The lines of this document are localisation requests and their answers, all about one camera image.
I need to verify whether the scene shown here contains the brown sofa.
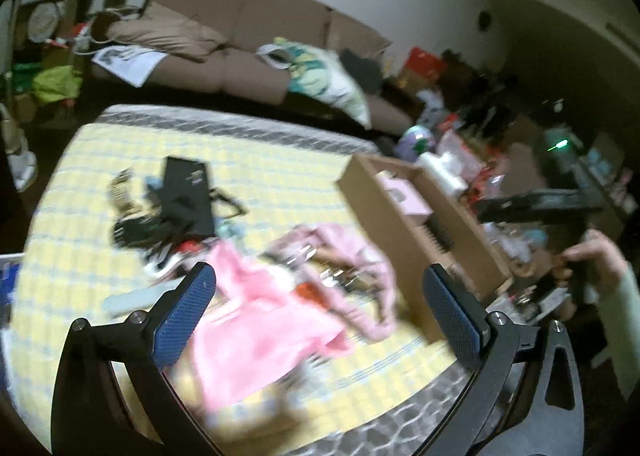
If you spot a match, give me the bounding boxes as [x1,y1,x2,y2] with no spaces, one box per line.
[107,0,416,129]

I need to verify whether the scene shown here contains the white green tote bag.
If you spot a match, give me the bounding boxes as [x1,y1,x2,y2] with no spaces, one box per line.
[256,36,373,129]

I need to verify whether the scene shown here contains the person's right hand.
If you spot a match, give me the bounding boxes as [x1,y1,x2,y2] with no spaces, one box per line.
[559,228,630,298]

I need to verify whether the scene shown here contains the brown cardboard box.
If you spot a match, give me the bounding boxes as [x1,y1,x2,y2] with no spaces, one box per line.
[336,152,516,344]

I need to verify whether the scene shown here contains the white plastic bag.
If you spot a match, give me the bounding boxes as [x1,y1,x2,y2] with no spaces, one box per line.
[0,106,38,192]

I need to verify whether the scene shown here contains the black flat box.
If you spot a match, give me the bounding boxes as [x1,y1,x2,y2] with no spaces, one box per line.
[159,156,217,239]

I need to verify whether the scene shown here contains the person's right forearm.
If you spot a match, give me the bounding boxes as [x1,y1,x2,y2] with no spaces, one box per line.
[592,266,640,399]

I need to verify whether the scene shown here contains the pale pink cloth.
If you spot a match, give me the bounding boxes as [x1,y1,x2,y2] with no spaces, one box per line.
[265,223,398,342]

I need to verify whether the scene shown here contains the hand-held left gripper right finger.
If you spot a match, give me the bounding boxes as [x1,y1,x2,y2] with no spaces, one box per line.
[421,263,585,456]

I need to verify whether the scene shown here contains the pink box with window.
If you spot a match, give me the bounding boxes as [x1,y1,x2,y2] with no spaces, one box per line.
[375,171,433,224]

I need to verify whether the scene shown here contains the brown cushion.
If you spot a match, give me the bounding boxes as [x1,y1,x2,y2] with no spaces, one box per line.
[107,1,228,62]

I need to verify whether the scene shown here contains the dark folded cloth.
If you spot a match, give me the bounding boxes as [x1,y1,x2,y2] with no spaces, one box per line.
[340,50,383,96]

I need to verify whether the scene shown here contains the white floral tissue box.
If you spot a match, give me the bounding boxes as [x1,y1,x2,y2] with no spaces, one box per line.
[417,148,468,194]

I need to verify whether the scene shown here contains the black hairbrush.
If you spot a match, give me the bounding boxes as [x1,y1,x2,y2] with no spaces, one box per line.
[422,216,458,252]

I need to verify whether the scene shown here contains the red box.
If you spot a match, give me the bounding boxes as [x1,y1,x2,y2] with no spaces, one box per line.
[402,47,448,87]

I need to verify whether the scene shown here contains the bright pink cloth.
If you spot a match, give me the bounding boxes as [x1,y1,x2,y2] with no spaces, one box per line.
[192,241,353,409]

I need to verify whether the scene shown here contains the black cord bundle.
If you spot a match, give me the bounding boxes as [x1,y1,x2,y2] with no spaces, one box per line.
[110,213,166,257]

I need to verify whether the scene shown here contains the yellow checked blanket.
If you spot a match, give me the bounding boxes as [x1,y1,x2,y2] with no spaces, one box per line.
[10,123,466,442]

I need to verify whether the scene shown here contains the purple toy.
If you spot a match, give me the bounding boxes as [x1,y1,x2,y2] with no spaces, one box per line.
[397,126,436,162]

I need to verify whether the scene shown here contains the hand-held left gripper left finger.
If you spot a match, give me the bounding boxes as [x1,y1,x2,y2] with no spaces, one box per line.
[50,261,221,456]

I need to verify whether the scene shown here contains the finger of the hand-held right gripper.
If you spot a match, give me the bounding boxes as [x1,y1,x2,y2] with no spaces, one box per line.
[472,193,541,227]

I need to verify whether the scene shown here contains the printed paper sheet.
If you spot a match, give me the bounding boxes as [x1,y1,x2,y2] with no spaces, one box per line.
[91,45,167,87]

